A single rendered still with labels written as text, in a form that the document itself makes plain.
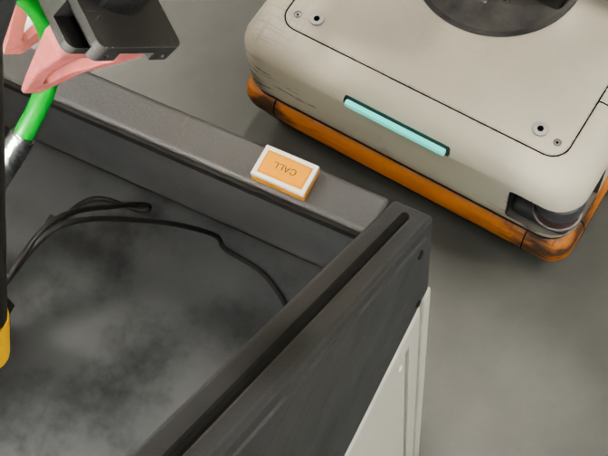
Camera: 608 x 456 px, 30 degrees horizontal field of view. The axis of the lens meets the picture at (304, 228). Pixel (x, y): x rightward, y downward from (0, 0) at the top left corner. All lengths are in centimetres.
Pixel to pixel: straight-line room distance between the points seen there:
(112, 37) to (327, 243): 40
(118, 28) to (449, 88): 116
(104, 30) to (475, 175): 117
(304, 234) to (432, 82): 82
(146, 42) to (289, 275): 43
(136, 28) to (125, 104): 35
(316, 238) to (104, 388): 23
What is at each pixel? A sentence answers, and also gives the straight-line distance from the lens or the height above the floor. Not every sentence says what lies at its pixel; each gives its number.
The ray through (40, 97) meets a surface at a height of 119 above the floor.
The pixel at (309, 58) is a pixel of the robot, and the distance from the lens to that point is 182.
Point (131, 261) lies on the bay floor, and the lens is 108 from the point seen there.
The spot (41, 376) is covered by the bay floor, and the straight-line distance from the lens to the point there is 106.
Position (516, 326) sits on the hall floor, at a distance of 192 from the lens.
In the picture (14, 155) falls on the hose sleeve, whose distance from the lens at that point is 77.
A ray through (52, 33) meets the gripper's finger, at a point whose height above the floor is 127.
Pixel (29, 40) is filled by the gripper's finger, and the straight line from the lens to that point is 75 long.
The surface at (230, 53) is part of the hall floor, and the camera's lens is 217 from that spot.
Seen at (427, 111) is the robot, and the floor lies 28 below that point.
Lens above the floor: 180
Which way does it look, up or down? 65 degrees down
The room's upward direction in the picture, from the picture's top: 10 degrees counter-clockwise
